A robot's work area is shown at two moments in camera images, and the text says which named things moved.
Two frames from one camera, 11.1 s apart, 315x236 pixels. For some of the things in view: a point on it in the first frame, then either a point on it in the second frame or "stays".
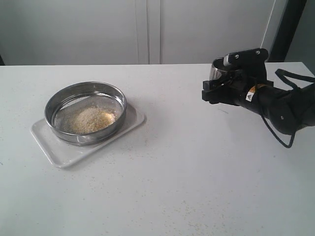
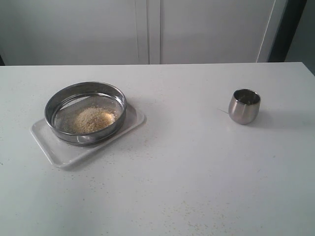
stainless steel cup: x=218 y=69 -> x=244 y=106
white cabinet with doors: x=42 y=32 stays
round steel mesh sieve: x=84 y=113 stays
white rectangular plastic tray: x=61 y=153 stays
